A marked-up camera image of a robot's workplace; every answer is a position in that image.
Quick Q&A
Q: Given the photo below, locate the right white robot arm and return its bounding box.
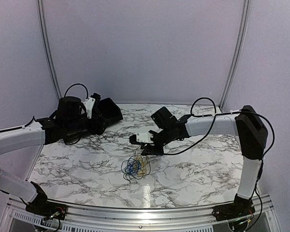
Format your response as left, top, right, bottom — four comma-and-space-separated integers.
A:
136, 105, 268, 217

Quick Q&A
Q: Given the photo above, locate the left aluminium frame post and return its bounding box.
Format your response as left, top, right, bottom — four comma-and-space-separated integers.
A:
36, 0, 62, 101

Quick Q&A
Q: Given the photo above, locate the yellow cable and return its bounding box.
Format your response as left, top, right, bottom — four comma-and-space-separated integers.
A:
130, 154, 152, 178

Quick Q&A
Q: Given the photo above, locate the blue cable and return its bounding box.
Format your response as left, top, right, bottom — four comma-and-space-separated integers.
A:
121, 157, 140, 177

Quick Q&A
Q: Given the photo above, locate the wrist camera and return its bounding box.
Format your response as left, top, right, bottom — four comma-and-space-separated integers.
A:
80, 93, 101, 119
129, 132, 154, 145

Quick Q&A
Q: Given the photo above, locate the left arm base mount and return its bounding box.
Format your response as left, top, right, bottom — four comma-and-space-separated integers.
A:
23, 198, 67, 220

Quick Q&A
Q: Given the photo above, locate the right aluminium frame post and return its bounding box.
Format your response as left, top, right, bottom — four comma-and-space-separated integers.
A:
219, 0, 251, 109

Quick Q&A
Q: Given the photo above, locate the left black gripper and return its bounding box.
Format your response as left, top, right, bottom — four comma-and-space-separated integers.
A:
65, 113, 111, 135

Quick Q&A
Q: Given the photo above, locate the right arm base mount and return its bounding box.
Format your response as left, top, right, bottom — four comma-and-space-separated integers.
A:
212, 204, 255, 221

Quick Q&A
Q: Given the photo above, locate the aluminium frame post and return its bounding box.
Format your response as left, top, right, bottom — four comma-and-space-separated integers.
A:
36, 0, 62, 101
219, 0, 251, 109

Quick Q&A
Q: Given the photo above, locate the black three-compartment bin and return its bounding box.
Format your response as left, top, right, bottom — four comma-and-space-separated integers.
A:
98, 97, 123, 123

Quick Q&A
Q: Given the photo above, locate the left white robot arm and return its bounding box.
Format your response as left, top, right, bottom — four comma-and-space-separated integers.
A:
0, 94, 101, 215

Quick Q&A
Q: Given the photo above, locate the aluminium front rail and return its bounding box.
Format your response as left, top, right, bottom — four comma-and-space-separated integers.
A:
0, 195, 281, 232

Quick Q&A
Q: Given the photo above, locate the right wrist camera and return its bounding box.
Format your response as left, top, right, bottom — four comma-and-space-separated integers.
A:
129, 132, 154, 145

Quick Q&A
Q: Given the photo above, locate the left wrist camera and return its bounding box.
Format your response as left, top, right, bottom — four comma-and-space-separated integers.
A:
80, 93, 101, 119

